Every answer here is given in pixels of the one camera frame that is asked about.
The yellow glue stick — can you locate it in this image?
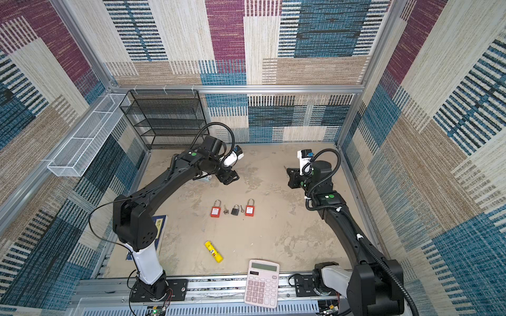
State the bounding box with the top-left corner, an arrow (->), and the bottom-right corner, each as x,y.
205,241 -> 223,263

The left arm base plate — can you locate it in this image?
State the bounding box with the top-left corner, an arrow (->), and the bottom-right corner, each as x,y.
130,279 -> 188,303

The black wire shelf rack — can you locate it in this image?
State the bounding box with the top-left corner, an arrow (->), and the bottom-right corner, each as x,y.
119,90 -> 209,150

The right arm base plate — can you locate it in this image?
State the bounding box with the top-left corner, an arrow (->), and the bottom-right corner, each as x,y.
288,273 -> 337,298

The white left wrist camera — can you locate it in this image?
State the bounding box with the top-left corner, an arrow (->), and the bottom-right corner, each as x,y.
223,145 -> 244,167

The blue notebook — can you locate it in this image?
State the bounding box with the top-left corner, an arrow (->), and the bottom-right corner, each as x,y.
126,215 -> 169,261

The small black padlock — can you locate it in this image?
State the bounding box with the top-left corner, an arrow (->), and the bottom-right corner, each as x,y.
231,204 -> 241,216

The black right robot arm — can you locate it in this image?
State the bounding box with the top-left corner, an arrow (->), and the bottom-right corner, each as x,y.
286,148 -> 420,315

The red padlock with key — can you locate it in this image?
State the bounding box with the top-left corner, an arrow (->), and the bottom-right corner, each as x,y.
210,200 -> 221,218

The white wire mesh basket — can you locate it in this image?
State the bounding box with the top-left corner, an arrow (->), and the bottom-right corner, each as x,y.
47,93 -> 125,177

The pink calculator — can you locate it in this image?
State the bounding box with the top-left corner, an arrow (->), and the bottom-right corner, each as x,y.
244,259 -> 280,309

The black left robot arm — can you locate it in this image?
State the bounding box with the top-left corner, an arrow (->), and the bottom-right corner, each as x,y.
110,122 -> 240,303

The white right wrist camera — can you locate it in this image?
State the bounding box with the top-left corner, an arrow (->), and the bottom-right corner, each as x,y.
297,149 -> 314,176

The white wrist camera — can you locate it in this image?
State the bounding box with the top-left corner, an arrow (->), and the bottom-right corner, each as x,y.
297,149 -> 314,176
223,145 -> 244,167

